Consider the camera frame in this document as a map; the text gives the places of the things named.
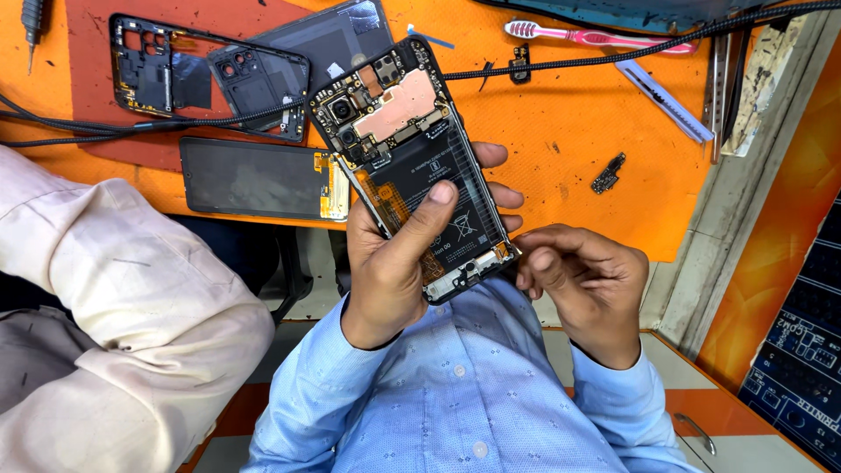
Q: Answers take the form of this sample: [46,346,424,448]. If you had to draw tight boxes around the smartphone with battery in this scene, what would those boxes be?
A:
[305,36,523,306]

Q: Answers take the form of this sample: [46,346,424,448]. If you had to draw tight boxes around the person's blue shirt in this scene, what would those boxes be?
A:
[263,275,632,473]

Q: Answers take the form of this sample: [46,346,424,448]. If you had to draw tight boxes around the dark teal tray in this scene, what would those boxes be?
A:
[473,0,766,35]

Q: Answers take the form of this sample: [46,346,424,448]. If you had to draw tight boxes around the blue plastic strip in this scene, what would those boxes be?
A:
[405,24,456,50]

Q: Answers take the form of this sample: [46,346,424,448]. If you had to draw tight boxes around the grey utility knife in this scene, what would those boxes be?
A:
[614,58,716,145]

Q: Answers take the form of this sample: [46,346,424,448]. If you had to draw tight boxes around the metal drawer handle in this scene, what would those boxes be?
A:
[672,412,717,457]

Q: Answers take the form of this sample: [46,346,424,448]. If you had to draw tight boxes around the person's left hand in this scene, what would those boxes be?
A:
[340,141,525,350]

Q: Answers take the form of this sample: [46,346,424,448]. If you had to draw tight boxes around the metal tweezers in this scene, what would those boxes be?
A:
[700,32,731,165]

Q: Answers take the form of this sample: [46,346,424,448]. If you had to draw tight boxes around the small black phone component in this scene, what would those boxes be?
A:
[509,44,532,85]

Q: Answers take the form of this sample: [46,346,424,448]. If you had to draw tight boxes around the worn white block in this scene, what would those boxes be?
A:
[721,14,810,158]

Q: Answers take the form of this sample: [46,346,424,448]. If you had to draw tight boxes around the grey precision screwdriver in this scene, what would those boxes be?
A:
[20,0,46,75]

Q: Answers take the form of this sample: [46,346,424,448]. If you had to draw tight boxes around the black stool frame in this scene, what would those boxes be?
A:
[266,223,318,324]

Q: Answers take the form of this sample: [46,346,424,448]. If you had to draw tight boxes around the blue printed circuit panel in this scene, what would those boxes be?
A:
[737,194,841,471]

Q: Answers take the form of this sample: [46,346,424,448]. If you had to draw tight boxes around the orange work mat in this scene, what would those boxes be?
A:
[0,0,768,264]

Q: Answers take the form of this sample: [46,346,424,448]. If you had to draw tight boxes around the black phone display panel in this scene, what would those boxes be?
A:
[179,136,351,222]

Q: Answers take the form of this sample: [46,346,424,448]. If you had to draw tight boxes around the black braided cable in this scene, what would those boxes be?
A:
[0,0,841,148]

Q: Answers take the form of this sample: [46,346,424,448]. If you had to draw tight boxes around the person's right hand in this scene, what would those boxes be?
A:
[512,223,651,370]

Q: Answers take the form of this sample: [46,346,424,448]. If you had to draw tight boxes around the white orange drawer cabinet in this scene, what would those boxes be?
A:
[542,327,830,473]

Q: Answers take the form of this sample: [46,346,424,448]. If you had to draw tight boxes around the dark grey phone back cover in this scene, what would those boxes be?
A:
[250,0,395,93]

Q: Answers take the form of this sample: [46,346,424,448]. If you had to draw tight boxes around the pink white toothbrush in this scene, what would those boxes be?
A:
[504,19,699,55]

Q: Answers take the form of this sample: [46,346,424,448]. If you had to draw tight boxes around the small charging port board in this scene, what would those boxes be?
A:
[589,152,627,196]

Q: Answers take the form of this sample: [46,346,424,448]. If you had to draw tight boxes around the black phone middle frame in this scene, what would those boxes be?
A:
[109,13,215,119]

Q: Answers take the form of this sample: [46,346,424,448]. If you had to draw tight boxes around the black slim tool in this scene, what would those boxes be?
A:
[721,26,755,144]

